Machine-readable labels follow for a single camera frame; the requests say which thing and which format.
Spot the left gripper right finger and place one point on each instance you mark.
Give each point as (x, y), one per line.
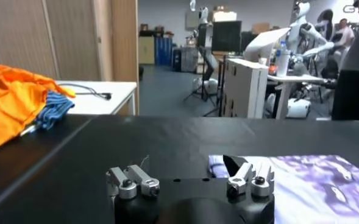
(246, 179)

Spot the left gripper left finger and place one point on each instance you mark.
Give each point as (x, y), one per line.
(133, 181)

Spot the lavender t-shirt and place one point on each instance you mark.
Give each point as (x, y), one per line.
(313, 188)

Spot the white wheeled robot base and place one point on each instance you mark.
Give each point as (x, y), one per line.
(298, 108)

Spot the small white robot base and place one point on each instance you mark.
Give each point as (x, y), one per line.
(209, 86)

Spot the white table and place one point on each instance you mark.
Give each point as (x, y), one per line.
(106, 105)

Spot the tall white cardboard box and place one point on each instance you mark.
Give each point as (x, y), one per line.
(243, 88)

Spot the white standing desk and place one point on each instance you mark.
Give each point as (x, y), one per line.
(289, 91)

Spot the blue striped garment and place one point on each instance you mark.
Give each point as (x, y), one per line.
(54, 109)

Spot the black tripod stand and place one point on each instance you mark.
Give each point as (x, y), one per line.
(204, 76)

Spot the white tumbler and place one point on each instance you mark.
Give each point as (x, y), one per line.
(282, 64)

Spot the beige cabinet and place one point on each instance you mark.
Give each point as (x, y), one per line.
(146, 50)

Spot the blue cabinet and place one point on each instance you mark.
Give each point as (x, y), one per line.
(163, 51)

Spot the white curved cover sheet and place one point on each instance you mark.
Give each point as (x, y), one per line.
(264, 42)

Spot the clear water bottle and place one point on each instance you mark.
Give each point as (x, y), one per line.
(282, 45)

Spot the black monitor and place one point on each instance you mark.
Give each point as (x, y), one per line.
(226, 36)

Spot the orange garment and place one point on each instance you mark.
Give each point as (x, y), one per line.
(8, 103)

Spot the person in grey shirt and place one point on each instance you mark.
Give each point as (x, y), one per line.
(356, 76)

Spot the wooden partition screen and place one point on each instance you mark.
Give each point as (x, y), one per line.
(75, 39)

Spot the white humanoid robot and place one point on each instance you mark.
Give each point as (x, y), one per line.
(304, 30)

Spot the seated person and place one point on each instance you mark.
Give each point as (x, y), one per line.
(345, 32)

